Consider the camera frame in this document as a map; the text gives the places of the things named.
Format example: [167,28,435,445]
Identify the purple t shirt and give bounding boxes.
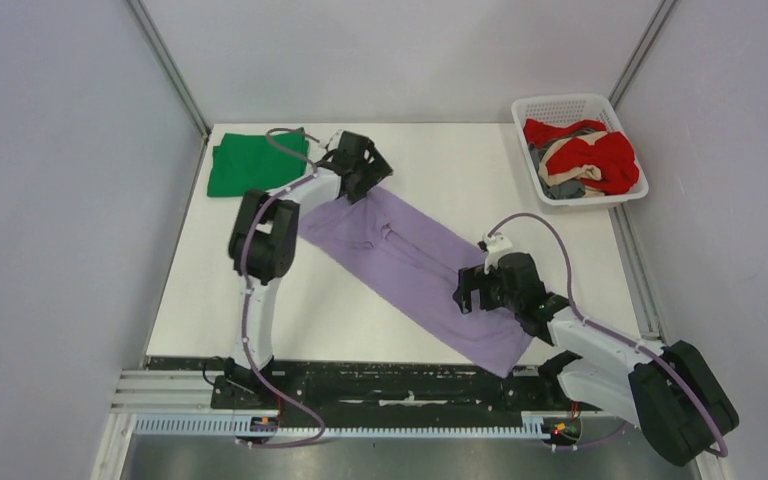
[299,187,532,377]

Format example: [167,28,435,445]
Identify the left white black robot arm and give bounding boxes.
[222,130,393,408]

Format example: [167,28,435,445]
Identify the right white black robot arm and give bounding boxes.
[453,252,740,466]

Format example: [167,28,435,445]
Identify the folded green t shirt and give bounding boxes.
[206,133,307,198]

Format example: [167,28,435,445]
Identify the grey t shirt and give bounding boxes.
[527,128,596,200]

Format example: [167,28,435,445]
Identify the beige t shirt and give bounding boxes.
[545,131,607,198]

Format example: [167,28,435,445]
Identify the red t shirt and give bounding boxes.
[522,119,641,196]

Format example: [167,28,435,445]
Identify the white plastic laundry basket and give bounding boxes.
[511,93,649,213]

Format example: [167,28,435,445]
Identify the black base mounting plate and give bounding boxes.
[210,356,604,431]

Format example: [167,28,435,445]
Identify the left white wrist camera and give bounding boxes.
[317,129,345,163]

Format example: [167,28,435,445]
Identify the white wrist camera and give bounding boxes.
[317,129,345,163]
[479,233,514,274]

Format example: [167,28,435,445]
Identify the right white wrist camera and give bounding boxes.
[479,233,514,274]

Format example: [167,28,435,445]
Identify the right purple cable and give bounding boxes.
[486,212,730,458]

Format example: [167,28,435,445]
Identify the aluminium frame rails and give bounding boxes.
[113,193,739,466]

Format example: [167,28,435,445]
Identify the white slotted cable duct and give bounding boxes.
[133,414,550,440]

